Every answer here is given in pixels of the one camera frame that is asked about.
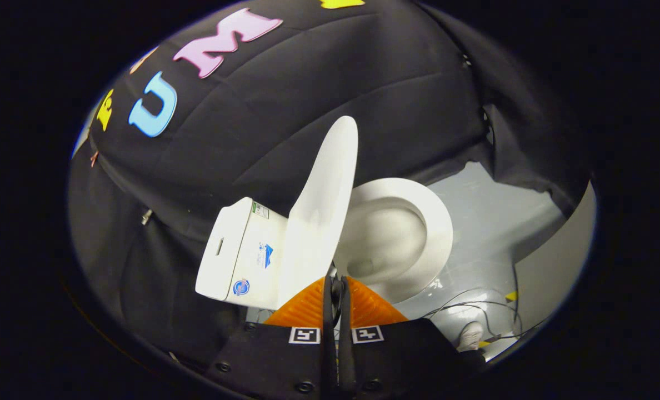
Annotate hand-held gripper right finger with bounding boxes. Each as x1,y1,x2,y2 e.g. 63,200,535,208
338,276,486,400

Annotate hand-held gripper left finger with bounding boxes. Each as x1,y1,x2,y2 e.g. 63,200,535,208
207,276,339,400

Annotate white toilet lid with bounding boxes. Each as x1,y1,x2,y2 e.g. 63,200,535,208
277,116,359,309

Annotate white ceramic toilet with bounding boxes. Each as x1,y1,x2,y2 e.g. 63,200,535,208
195,178,454,311

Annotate white toilet seat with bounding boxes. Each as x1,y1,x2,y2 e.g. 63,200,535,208
336,178,454,304

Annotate person's white shoe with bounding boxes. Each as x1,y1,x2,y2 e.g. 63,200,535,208
457,321,484,352

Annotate black backdrop cloth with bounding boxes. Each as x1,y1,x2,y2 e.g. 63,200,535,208
68,0,589,367

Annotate thin floor cable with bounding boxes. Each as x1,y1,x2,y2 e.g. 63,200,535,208
422,267,547,342

